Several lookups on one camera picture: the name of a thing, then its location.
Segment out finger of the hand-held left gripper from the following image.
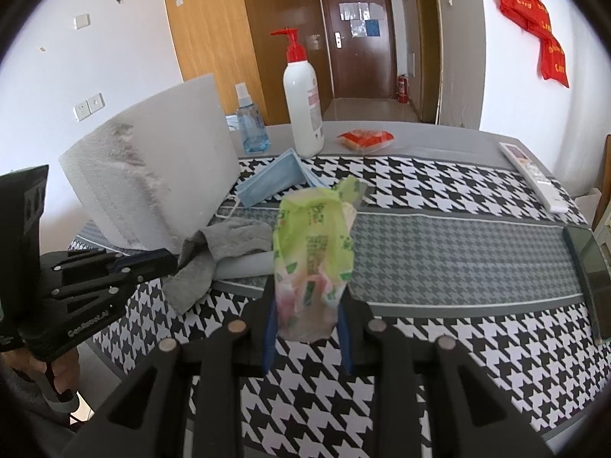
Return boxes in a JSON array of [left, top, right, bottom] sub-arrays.
[[49, 249, 179, 300], [61, 249, 145, 274]]

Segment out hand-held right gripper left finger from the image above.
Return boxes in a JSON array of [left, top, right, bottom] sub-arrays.
[[62, 274, 278, 458]]

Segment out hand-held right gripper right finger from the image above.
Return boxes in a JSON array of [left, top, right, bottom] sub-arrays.
[[336, 291, 557, 458]]

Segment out grey cloth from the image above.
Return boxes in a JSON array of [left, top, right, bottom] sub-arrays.
[[165, 217, 274, 316]]

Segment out white foam box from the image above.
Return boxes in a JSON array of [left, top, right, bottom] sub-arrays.
[[58, 74, 242, 255]]

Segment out green tissue packet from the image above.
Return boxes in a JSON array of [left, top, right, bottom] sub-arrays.
[[272, 176, 366, 343]]

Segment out blue face mask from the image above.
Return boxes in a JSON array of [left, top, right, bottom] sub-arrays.
[[215, 149, 330, 220]]

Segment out person's left forearm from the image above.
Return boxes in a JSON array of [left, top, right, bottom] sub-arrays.
[[0, 358, 82, 440]]

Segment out person's left hand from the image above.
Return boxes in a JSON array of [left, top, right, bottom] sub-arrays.
[[7, 343, 81, 394]]

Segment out houndstooth tablecloth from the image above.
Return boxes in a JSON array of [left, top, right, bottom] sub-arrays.
[[67, 153, 611, 458]]

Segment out blue spray bottle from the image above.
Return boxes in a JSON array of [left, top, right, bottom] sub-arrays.
[[235, 82, 271, 155]]

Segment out red snack packet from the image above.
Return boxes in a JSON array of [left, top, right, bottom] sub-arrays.
[[336, 129, 394, 153]]

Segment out white pump bottle red top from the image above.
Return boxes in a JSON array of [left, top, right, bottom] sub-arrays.
[[270, 27, 325, 158]]

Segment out wooden wardrobe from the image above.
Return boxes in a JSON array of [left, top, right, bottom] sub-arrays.
[[160, 0, 330, 127]]

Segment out white remote control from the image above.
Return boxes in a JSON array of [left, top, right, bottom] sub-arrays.
[[499, 142, 569, 213]]

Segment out black phone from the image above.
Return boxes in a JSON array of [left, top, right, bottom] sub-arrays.
[[562, 224, 611, 342]]

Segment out brown door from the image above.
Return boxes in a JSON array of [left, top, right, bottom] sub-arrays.
[[319, 0, 398, 101]]

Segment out wooden boards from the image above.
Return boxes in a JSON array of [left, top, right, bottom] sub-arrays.
[[592, 134, 611, 230]]

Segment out white door notice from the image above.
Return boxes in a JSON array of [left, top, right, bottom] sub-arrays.
[[340, 2, 370, 22]]

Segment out red plastic bag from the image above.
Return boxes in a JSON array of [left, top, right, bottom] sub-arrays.
[[498, 0, 550, 34], [539, 33, 570, 89]]

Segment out white double wall socket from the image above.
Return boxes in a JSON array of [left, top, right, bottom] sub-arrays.
[[74, 93, 105, 121]]

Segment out wooden door frame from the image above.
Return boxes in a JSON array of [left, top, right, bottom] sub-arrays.
[[413, 0, 442, 125]]

